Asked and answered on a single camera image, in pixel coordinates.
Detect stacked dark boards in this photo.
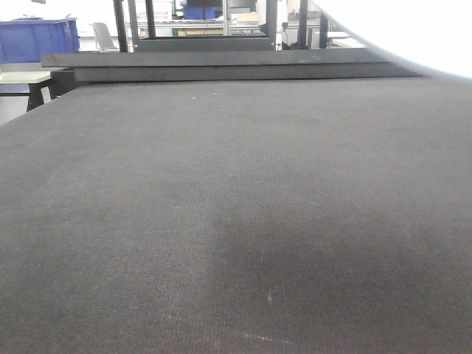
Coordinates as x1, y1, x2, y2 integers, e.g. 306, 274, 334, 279
41, 48, 420, 83

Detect grey chair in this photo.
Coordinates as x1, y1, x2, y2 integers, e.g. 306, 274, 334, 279
91, 22, 119, 52

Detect side table with black legs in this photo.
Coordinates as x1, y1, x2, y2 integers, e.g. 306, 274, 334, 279
1, 69, 80, 112

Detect black table mat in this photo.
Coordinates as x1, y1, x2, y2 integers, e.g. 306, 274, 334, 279
1, 78, 471, 353

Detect light blue round tray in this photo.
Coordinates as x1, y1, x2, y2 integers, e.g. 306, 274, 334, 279
316, 1, 471, 79

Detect black metal frame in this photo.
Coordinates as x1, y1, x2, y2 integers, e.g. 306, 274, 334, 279
114, 0, 329, 52

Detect blue plastic crate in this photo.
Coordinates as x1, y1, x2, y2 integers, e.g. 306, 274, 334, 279
1, 18, 80, 63

